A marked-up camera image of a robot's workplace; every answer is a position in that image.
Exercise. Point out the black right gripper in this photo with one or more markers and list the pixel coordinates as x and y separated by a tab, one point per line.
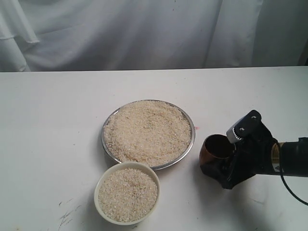
253	156

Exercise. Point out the brown wooden cup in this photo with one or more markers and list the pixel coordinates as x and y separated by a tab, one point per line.
216	148

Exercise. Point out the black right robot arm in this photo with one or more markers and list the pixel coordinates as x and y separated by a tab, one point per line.
293	158

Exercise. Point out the rice heap on plate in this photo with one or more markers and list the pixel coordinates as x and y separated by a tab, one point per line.
146	132

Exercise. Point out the white ceramic bowl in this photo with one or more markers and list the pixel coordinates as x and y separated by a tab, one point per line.
121	166

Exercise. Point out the round metal plate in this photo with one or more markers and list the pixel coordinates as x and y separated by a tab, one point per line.
149	134

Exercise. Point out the white backdrop cloth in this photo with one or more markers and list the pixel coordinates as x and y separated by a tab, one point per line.
88	35

